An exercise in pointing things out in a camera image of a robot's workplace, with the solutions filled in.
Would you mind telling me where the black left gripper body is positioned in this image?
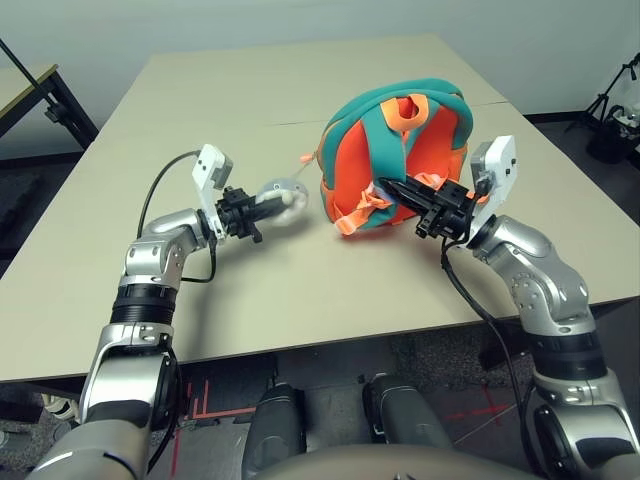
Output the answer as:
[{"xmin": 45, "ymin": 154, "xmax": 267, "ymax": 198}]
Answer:
[{"xmin": 215, "ymin": 185, "xmax": 264, "ymax": 245}]

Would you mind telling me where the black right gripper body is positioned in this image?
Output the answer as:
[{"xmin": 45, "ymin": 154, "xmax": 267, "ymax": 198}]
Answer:
[{"xmin": 415, "ymin": 179, "xmax": 474, "ymax": 241}]

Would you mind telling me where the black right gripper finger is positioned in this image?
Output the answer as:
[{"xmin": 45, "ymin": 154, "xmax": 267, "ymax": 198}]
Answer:
[
  {"xmin": 393, "ymin": 192, "xmax": 436, "ymax": 218},
  {"xmin": 377, "ymin": 177, "xmax": 436, "ymax": 202}
]

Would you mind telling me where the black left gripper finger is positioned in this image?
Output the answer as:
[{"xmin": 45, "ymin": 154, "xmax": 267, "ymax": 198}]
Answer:
[{"xmin": 245, "ymin": 195, "xmax": 271, "ymax": 219}]

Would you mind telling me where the grey white plush toy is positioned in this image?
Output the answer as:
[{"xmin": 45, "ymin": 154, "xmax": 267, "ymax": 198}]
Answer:
[{"xmin": 254, "ymin": 158, "xmax": 322, "ymax": 225}]

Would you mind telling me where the orange and teal backpack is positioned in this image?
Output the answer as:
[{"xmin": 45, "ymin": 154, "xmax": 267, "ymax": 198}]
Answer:
[{"xmin": 299, "ymin": 77, "xmax": 475, "ymax": 240}]

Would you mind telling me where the black table leg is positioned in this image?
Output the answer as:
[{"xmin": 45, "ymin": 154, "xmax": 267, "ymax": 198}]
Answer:
[{"xmin": 478, "ymin": 324, "xmax": 527, "ymax": 372}]

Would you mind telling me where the black tripod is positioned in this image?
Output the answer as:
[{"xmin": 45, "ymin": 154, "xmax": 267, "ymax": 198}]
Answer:
[{"xmin": 564, "ymin": 48, "xmax": 640, "ymax": 165}]

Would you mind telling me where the grey right robot leg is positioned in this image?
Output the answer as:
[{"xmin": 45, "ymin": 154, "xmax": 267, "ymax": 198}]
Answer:
[{"xmin": 363, "ymin": 373, "xmax": 454, "ymax": 449}]

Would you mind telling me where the grey robot leg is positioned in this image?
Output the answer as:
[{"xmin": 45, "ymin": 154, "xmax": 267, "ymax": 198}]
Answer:
[
  {"xmin": 363, "ymin": 373, "xmax": 454, "ymax": 449},
  {"xmin": 243, "ymin": 381, "xmax": 307, "ymax": 480}
]

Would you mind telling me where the grey left robot leg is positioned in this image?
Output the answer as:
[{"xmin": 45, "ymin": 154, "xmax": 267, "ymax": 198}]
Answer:
[{"xmin": 243, "ymin": 381, "xmax": 307, "ymax": 480}]

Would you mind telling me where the black foam mat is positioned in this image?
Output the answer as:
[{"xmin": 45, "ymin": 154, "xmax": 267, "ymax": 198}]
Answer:
[{"xmin": 0, "ymin": 171, "xmax": 42, "ymax": 232}]

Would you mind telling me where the grey robot torso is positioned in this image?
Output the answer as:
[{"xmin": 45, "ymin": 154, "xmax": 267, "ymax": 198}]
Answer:
[{"xmin": 253, "ymin": 442, "xmax": 547, "ymax": 480}]

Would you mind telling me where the white sneaker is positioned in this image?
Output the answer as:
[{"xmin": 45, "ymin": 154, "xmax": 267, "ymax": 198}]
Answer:
[{"xmin": 41, "ymin": 393, "xmax": 77, "ymax": 422}]

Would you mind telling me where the thin black pole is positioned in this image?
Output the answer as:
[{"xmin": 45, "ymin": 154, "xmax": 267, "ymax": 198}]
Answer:
[{"xmin": 0, "ymin": 37, "xmax": 37, "ymax": 87}]

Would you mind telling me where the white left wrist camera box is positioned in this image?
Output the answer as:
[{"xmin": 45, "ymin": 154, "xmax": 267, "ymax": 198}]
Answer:
[{"xmin": 191, "ymin": 144, "xmax": 236, "ymax": 237}]

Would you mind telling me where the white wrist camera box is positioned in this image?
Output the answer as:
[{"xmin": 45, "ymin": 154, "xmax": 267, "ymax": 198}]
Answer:
[
  {"xmin": 468, "ymin": 135, "xmax": 518, "ymax": 237},
  {"xmin": 191, "ymin": 144, "xmax": 236, "ymax": 237}
]

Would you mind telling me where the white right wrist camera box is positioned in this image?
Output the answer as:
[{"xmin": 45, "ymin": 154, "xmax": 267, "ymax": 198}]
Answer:
[{"xmin": 468, "ymin": 135, "xmax": 518, "ymax": 237}]

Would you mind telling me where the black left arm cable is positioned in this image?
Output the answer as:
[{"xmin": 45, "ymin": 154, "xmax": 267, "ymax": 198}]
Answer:
[{"xmin": 136, "ymin": 150, "xmax": 219, "ymax": 476}]

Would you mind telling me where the beige side table black frame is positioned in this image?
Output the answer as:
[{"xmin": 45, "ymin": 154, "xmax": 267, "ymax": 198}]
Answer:
[{"xmin": 0, "ymin": 62, "xmax": 99, "ymax": 162}]

